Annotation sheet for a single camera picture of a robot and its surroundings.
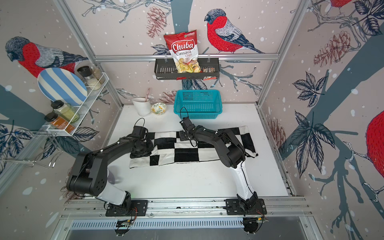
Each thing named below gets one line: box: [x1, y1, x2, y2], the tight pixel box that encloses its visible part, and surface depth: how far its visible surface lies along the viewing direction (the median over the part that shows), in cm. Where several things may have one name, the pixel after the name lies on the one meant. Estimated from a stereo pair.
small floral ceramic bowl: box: [151, 102, 167, 116], surface depth 118 cm
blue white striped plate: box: [37, 67, 88, 106], surface depth 73 cm
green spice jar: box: [50, 100, 80, 124], surface depth 67 cm
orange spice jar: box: [44, 112, 75, 134], surface depth 63 cm
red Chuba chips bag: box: [163, 29, 201, 74], surface depth 83 cm
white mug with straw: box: [131, 91, 151, 117], surface depth 112 cm
